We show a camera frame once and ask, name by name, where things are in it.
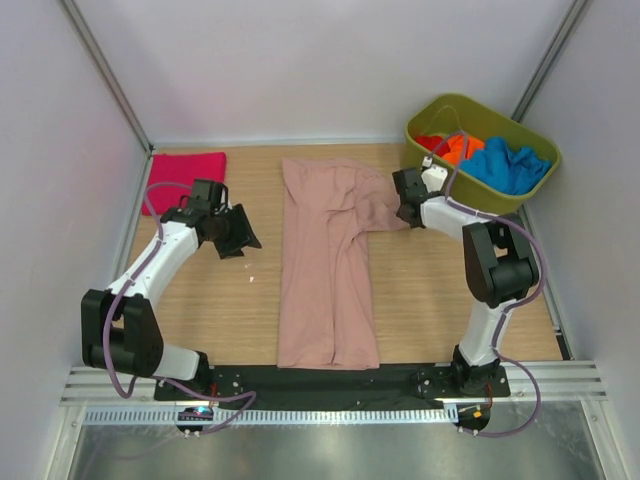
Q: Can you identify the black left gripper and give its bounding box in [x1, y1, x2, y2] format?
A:
[209, 204, 261, 259]

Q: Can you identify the dusty pink t shirt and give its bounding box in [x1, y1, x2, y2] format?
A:
[277, 159, 407, 370]

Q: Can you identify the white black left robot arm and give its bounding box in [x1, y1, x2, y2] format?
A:
[81, 179, 261, 400]

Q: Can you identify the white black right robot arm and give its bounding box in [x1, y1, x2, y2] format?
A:
[392, 168, 541, 396]

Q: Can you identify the red t shirt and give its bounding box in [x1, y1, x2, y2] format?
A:
[414, 135, 450, 156]

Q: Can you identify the orange t shirt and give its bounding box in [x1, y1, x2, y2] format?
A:
[441, 134, 485, 165]

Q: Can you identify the olive green plastic bin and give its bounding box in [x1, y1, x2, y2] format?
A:
[401, 93, 562, 215]

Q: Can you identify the folded magenta t shirt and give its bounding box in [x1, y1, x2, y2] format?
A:
[148, 152, 227, 215]

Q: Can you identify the blue t shirt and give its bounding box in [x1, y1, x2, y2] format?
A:
[459, 137, 552, 196]

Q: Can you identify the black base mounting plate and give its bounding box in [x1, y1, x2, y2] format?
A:
[181, 363, 511, 412]

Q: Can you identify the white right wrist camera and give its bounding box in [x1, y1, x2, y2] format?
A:
[420, 156, 448, 193]

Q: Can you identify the white slotted cable duct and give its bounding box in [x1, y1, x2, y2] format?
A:
[84, 405, 458, 427]

